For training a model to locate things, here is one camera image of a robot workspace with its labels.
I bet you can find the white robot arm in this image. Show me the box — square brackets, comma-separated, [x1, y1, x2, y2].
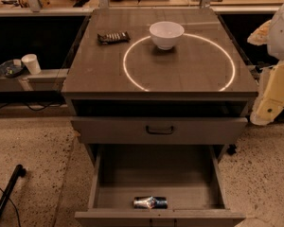
[247, 3, 284, 126]

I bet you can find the silver blue redbull can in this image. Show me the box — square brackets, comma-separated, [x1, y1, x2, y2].
[133, 196, 168, 209]

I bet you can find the black drawer handle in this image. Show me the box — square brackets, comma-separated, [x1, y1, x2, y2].
[145, 126, 174, 135]

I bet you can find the dark round dish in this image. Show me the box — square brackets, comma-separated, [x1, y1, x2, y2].
[0, 59, 25, 79]

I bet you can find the black cabinet caster wheel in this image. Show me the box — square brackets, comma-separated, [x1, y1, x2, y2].
[227, 144, 237, 156]

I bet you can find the black floor bar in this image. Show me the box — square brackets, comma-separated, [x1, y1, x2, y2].
[0, 165, 27, 218]

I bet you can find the dark snack bar wrapper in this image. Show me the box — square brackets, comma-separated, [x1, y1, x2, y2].
[98, 32, 131, 44]

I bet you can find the open grey lower drawer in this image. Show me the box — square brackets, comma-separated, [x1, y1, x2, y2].
[75, 145, 245, 227]

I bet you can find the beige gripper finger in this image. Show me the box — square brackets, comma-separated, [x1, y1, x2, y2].
[250, 61, 284, 126]
[247, 20, 271, 45]

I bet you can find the white ceramic bowl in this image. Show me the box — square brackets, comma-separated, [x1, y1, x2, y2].
[150, 21, 185, 50]

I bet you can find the closed grey upper drawer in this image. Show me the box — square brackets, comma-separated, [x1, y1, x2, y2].
[71, 117, 247, 145]

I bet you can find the black floor cable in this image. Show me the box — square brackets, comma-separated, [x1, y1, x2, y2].
[0, 160, 23, 227]

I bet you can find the grey drawer cabinet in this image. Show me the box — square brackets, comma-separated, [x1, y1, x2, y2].
[62, 8, 257, 159]

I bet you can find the white paper cup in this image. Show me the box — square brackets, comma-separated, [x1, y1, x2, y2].
[21, 54, 41, 75]

